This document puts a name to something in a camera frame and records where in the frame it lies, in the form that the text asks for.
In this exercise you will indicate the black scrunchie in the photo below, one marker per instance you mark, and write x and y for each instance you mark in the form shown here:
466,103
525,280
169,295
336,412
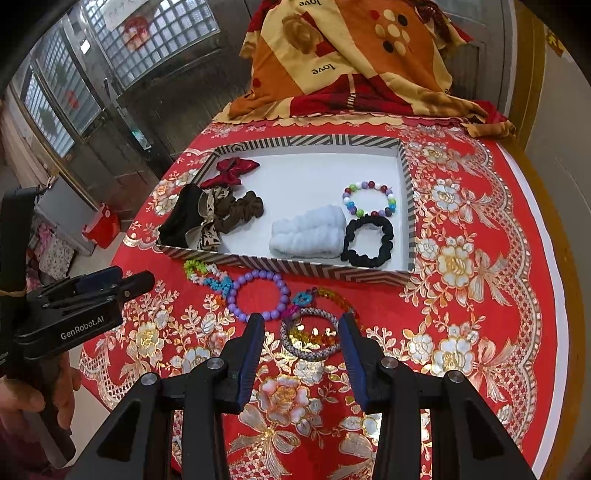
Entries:
351,254

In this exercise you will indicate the brown scrunchie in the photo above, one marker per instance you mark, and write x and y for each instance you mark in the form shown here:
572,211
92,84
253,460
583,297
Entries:
244,205

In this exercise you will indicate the striped cardboard box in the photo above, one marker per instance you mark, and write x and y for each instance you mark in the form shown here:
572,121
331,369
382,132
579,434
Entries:
300,184

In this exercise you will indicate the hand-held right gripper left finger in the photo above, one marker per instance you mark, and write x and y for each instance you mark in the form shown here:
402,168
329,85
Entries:
247,364

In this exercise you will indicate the red bag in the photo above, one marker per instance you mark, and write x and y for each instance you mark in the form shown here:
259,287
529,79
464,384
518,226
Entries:
101,228

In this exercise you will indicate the light blue fluffy headband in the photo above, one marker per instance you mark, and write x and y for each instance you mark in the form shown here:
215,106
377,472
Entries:
304,230

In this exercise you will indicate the red yellow wall sticker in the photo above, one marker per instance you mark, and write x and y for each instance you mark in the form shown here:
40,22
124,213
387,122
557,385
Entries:
554,44

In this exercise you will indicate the grey cabinet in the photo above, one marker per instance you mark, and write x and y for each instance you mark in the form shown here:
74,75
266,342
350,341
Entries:
64,207

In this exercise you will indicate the orange printed blanket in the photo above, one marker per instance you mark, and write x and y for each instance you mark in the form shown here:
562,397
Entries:
332,55

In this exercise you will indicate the red paper window decoration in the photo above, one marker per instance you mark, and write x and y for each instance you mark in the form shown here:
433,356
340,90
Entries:
136,34

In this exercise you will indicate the white paper note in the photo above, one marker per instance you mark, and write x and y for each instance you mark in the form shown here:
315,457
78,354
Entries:
124,11

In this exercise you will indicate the person's left hand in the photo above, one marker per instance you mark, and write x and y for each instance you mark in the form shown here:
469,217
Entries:
18,397

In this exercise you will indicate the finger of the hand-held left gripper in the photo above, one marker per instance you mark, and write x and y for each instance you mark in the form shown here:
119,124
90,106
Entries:
138,282
99,279

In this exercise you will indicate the pink floral cloth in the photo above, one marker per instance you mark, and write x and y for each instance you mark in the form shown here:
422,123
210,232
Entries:
53,254

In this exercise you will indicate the metal security door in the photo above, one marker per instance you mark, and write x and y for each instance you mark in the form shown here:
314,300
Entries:
161,110

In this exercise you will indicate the black cloth headband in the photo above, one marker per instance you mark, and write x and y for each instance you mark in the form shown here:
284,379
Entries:
178,221

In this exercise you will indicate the red floral tablecloth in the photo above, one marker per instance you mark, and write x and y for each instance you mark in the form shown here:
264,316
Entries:
461,300

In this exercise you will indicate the leopard print hair bow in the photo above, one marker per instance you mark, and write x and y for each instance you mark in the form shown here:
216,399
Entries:
207,235

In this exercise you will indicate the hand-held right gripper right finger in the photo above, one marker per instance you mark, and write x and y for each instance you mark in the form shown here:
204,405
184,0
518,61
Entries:
355,364

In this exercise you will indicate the dark red hair bow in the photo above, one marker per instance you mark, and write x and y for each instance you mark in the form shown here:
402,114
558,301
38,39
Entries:
231,171

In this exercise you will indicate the silver woven bangle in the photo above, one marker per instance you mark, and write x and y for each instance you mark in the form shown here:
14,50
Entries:
288,341

